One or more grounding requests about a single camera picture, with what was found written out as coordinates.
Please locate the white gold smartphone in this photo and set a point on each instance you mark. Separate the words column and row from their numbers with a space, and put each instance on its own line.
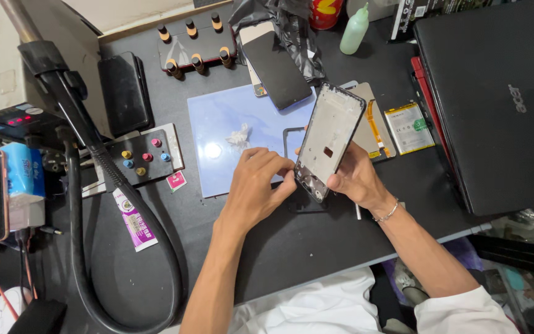
column 254, row 32

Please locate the black printed box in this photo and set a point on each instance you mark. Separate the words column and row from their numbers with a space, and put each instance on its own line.
column 434, row 11

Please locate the black rectangular pad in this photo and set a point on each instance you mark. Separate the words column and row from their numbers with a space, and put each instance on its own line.
column 123, row 92

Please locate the phone display with orange flex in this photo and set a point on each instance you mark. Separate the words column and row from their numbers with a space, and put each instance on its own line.
column 380, row 125

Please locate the black smartphone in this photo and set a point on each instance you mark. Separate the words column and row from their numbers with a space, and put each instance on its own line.
column 276, row 69

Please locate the black foam block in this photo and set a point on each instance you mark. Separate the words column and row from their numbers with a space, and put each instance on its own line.
column 40, row 318

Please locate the small white tool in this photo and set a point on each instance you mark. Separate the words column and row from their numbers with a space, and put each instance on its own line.
column 358, row 212

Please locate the black station red display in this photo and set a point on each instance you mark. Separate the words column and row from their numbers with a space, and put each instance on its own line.
column 12, row 123

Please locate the white metal plate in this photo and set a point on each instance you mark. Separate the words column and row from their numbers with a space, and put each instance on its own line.
column 174, row 139

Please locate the white phone battery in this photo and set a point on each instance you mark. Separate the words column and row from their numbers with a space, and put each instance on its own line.
column 409, row 128

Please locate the person's right hand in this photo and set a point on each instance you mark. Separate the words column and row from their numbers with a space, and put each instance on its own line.
column 359, row 178

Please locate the crumpled white tissue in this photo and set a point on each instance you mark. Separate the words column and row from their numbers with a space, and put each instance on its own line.
column 239, row 136

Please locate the black plastic bag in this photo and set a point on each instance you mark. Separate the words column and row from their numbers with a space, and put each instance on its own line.
column 295, row 28

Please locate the pale green squeeze bottle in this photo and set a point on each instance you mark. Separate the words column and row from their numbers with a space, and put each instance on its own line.
column 354, row 32

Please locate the purple white glue tube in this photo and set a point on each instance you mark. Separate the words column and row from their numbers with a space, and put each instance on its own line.
column 133, row 220

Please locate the blue tissue pack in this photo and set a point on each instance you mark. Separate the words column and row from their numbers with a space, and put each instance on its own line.
column 23, row 169

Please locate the small pink packet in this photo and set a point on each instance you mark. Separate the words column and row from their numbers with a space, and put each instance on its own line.
column 176, row 181

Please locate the red can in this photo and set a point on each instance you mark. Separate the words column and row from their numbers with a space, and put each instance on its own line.
column 325, row 13

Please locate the person's left hand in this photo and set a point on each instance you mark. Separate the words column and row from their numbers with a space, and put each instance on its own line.
column 248, row 192

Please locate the black laptop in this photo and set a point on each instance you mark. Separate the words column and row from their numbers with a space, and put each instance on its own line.
column 494, row 106

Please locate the black audio plug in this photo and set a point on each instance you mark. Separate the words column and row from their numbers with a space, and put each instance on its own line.
column 53, row 230

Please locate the red flat case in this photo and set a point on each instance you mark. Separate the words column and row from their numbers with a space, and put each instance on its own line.
column 422, row 88

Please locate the white box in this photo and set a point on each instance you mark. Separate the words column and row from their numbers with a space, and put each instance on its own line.
column 28, row 212

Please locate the black jig coloured knobs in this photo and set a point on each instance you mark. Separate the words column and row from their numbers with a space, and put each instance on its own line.
column 149, row 164

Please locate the silver phone frame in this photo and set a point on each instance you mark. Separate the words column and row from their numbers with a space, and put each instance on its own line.
column 329, row 134

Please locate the light blue work mat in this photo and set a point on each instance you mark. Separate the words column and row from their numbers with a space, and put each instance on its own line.
column 216, row 116

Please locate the glass shelf with items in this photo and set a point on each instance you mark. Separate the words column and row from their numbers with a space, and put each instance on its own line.
column 526, row 269

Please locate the grey white shoe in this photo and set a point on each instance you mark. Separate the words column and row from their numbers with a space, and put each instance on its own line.
column 408, row 280

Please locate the white round object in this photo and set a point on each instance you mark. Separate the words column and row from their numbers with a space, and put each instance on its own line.
column 5, row 311

